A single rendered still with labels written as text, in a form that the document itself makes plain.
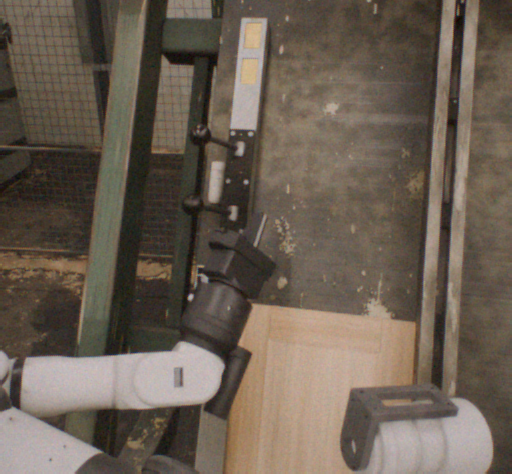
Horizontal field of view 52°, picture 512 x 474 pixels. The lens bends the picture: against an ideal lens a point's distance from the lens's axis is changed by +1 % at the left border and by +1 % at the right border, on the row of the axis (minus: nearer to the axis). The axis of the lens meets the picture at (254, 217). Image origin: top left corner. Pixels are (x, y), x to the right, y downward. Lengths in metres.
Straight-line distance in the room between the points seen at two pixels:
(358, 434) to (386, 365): 0.51
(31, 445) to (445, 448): 0.39
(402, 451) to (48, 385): 0.42
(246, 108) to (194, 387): 0.54
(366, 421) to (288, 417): 0.55
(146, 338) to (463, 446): 0.72
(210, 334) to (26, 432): 0.24
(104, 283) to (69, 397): 0.36
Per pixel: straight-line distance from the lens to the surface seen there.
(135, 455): 1.35
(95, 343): 1.04
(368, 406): 0.47
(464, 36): 1.02
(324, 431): 1.00
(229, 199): 0.96
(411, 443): 0.49
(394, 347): 0.98
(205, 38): 1.16
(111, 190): 1.04
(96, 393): 0.71
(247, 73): 1.03
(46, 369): 0.71
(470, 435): 0.52
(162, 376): 0.69
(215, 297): 0.72
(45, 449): 0.60
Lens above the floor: 1.79
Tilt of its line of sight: 25 degrees down
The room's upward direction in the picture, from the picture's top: straight up
